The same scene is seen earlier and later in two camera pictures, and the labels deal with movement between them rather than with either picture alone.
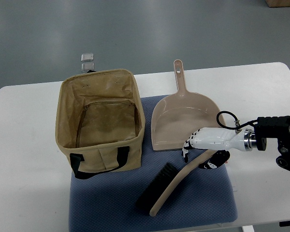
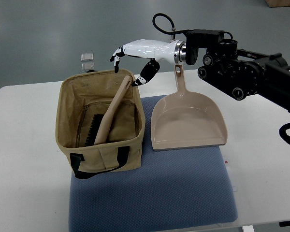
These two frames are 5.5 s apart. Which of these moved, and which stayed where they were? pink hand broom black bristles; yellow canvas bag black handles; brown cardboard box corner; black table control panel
Moved: pink hand broom black bristles
Stayed: brown cardboard box corner; black table control panel; yellow canvas bag black handles
